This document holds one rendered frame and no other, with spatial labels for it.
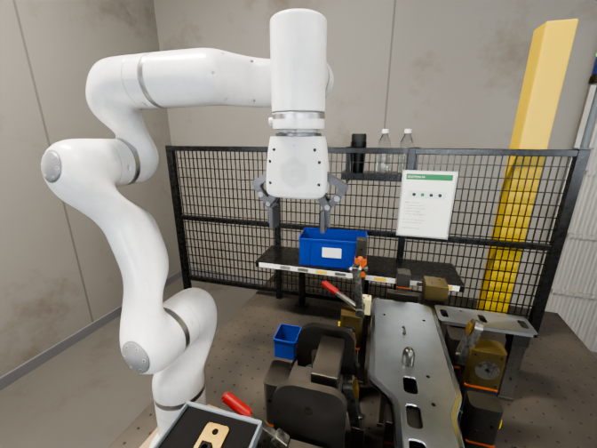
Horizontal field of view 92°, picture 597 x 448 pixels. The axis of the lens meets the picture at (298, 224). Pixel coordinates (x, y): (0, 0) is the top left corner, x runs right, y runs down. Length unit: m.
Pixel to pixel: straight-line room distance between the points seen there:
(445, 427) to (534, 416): 0.62
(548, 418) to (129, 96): 1.50
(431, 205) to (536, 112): 0.52
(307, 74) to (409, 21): 2.24
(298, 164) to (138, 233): 0.38
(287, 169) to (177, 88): 0.22
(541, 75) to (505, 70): 1.13
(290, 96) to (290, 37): 0.07
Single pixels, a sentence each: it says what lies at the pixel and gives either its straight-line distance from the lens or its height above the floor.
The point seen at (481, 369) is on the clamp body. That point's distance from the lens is 1.01.
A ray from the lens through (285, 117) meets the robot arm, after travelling 0.45.
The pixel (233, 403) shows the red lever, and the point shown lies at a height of 1.15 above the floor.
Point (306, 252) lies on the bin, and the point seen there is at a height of 1.09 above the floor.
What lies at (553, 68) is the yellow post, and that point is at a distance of 1.55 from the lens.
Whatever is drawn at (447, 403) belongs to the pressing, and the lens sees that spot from 0.87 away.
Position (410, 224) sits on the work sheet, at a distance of 1.44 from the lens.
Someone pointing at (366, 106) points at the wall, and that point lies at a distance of 2.58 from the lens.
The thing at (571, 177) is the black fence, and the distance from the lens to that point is 1.57.
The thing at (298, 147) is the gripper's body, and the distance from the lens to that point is 0.46.
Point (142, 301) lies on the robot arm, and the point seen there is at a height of 1.28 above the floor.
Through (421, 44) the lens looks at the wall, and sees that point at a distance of 2.63.
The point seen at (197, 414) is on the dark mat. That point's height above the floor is 1.16.
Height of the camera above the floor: 1.60
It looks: 17 degrees down
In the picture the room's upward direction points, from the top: straight up
